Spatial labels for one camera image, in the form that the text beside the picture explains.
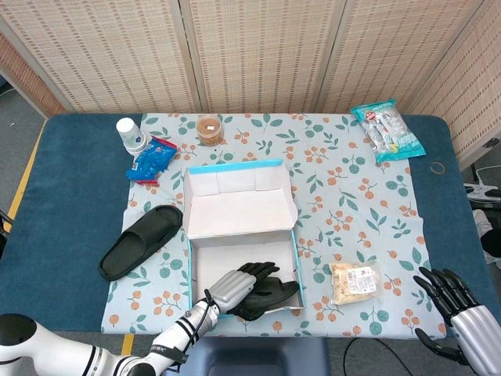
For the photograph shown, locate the teal white snack bag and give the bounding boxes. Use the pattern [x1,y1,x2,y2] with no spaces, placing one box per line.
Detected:
[350,99,427,165]

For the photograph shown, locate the floral patterned tablecloth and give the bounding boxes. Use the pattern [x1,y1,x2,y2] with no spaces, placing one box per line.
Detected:
[99,112,448,338]

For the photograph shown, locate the white chair base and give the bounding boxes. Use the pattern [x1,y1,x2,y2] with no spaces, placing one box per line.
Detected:
[463,164,501,203]

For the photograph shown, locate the bamboo folding screen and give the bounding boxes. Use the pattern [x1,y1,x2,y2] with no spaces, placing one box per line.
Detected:
[0,0,501,170]

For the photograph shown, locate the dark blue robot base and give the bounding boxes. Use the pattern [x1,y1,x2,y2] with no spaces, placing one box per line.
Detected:
[168,335,330,376]

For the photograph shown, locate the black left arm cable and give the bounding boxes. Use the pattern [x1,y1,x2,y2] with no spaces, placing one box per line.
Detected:
[178,288,220,363]

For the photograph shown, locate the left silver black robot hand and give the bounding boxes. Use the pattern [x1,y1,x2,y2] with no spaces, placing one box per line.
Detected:
[204,261,282,315]

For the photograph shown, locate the white paper cup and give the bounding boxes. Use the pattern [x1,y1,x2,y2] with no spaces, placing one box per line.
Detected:
[115,117,152,154]

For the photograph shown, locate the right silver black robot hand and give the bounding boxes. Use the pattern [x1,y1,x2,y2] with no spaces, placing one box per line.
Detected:
[413,266,501,376]

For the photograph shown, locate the black floor cable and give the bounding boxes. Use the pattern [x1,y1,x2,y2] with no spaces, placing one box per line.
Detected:
[342,336,396,376]

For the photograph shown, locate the clear packet of beige food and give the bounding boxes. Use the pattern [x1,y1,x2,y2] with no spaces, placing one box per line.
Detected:
[328,261,383,306]

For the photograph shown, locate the clear jar of brown snacks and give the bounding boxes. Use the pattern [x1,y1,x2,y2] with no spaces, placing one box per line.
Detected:
[195,114,225,147]

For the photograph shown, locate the blue white cardboard shoe box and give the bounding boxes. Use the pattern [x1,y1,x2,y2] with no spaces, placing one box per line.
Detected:
[182,157,307,319]

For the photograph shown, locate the black slipper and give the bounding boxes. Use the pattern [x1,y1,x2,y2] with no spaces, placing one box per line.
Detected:
[226,273,301,321]
[97,204,185,282]

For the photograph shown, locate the blue red snack bag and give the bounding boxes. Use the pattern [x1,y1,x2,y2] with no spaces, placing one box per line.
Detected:
[124,136,178,186]

